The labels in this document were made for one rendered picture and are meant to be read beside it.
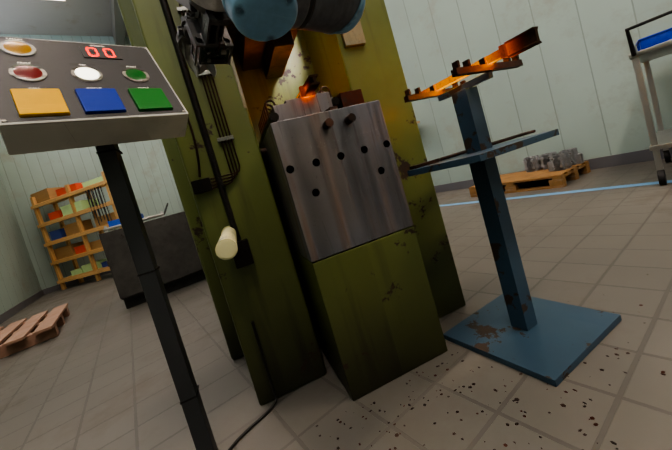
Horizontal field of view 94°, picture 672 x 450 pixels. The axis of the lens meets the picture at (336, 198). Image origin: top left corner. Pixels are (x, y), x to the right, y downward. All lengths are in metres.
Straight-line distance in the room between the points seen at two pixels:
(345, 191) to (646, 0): 3.82
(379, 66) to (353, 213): 0.66
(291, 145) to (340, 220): 0.28
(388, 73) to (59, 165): 9.37
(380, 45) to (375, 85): 0.17
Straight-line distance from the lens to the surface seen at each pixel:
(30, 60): 0.99
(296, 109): 1.08
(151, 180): 10.05
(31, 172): 10.22
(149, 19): 1.34
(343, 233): 1.01
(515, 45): 1.09
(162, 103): 0.90
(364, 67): 1.38
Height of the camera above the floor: 0.70
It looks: 3 degrees down
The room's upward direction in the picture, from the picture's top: 16 degrees counter-clockwise
